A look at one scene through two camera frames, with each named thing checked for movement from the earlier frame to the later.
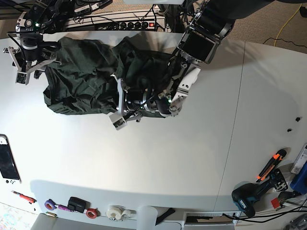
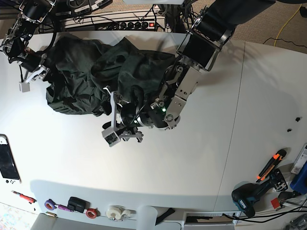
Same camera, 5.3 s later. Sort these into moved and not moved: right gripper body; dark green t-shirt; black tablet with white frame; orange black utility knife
Moved: right gripper body
Not moved: orange black utility knife; black tablet with white frame; dark green t-shirt
